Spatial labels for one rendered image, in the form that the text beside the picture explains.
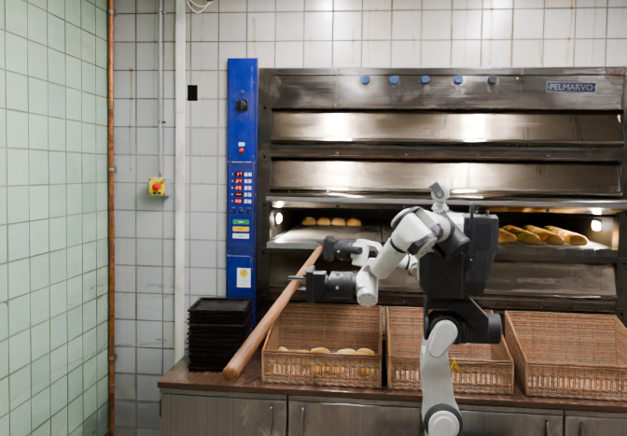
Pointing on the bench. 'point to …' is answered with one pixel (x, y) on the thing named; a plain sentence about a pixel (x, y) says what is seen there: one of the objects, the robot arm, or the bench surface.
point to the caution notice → (243, 277)
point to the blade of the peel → (294, 244)
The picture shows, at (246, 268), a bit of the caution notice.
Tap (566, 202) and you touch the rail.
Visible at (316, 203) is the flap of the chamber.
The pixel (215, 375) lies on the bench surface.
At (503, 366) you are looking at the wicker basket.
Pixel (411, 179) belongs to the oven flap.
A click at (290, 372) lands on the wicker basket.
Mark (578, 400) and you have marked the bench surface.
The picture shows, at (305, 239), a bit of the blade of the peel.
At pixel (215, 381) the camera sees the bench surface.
